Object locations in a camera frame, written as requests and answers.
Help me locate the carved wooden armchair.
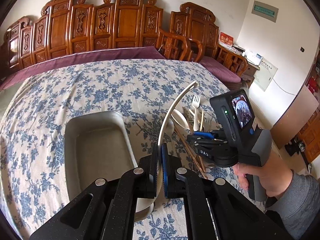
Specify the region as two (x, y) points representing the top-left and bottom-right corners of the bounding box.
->
(169, 2), (248, 77)

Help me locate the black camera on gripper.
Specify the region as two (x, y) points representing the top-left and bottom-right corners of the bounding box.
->
(209, 89), (255, 155)

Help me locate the person's right hand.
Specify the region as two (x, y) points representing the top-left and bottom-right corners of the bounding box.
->
(232, 150), (293, 199)

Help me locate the white plastic fork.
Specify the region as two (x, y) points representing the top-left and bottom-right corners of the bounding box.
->
(192, 95), (201, 132)

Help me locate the dark wooden chopstick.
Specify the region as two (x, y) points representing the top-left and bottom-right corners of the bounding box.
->
(172, 125), (208, 179)

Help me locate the white plastic spoon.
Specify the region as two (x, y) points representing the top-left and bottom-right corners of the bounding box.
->
(171, 109), (190, 129)
(135, 80), (200, 213)

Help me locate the blue floral tablecloth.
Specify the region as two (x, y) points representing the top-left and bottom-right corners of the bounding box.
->
(1, 60), (227, 239)

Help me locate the purple armchair cushion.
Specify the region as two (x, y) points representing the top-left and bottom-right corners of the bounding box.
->
(200, 56), (241, 83)

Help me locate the carved wooden long sofa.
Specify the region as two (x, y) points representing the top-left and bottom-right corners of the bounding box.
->
(0, 0), (203, 78)

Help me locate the white wall distribution box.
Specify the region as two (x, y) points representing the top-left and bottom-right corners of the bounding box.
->
(254, 57), (278, 91)

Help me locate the white tissue box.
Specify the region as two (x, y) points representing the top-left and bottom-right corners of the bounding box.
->
(245, 50), (263, 66)

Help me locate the light wooden chopstick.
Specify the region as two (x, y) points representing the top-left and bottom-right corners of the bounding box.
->
(199, 110), (204, 132)

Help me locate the wooden side table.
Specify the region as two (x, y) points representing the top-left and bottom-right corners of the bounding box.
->
(240, 62), (260, 88)

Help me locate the purple sofa cushion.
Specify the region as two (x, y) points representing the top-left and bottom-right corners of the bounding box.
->
(1, 46), (165, 90)

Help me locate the red box on table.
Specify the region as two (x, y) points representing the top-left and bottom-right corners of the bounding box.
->
(218, 31), (234, 49)

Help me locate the grey metal utensil tray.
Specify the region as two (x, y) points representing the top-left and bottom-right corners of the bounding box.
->
(64, 111), (145, 200)

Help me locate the grey sleeved right forearm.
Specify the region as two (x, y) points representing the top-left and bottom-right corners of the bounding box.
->
(266, 173), (319, 239)

